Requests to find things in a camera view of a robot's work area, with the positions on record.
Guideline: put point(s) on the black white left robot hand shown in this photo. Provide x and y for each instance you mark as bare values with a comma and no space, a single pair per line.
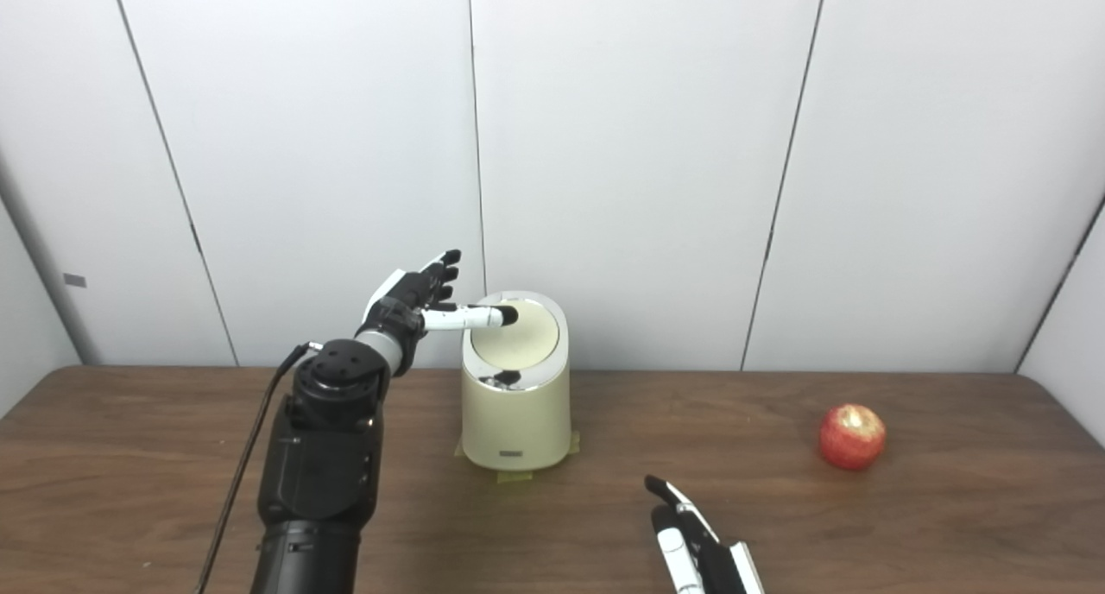
401,296

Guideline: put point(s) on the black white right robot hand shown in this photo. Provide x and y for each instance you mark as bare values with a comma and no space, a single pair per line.
704,564

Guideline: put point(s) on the cream round bin lid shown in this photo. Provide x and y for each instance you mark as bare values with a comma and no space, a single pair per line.
527,344

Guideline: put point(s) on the red apple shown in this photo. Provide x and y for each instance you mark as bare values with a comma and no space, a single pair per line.
852,439

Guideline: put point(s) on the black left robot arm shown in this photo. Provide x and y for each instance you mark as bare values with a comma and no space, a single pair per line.
319,473

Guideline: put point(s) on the cream-colored round bin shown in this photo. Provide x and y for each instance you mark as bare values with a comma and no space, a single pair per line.
516,421

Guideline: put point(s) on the small gray wall tag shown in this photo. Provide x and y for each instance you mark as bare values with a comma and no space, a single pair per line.
74,280

